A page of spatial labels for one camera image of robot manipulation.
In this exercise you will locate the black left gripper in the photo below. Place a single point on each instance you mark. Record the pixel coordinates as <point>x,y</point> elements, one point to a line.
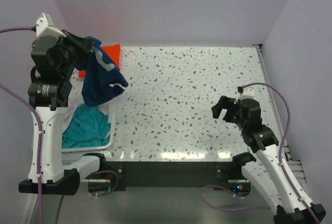
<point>80,43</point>

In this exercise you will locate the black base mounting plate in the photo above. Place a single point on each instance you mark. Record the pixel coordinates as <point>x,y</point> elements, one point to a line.
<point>168,175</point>

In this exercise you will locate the folded orange t-shirt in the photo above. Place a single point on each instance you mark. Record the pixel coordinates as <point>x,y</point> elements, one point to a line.
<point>111,53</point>

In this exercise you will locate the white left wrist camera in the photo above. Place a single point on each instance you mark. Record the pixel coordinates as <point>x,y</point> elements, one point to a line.
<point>45,27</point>

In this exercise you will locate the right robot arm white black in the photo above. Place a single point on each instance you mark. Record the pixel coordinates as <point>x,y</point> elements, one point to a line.
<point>265,166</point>

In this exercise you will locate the dark blue printed t-shirt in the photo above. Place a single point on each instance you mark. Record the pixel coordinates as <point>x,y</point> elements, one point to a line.
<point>103,80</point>

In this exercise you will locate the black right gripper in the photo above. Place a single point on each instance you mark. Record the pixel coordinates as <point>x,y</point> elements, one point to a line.
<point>231,111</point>

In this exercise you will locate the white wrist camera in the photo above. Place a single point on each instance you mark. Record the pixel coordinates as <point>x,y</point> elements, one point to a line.
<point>245,93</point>
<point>45,27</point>

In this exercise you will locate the white plastic laundry basket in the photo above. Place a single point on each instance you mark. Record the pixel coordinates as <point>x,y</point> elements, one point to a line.
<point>112,130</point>

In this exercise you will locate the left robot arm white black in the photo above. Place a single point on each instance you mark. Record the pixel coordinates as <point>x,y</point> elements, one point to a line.
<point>55,59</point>

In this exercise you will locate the teal t-shirt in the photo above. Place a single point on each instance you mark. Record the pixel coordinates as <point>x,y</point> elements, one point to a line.
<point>85,128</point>

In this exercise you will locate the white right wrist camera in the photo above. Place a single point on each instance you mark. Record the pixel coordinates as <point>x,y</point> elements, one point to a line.
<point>245,93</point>

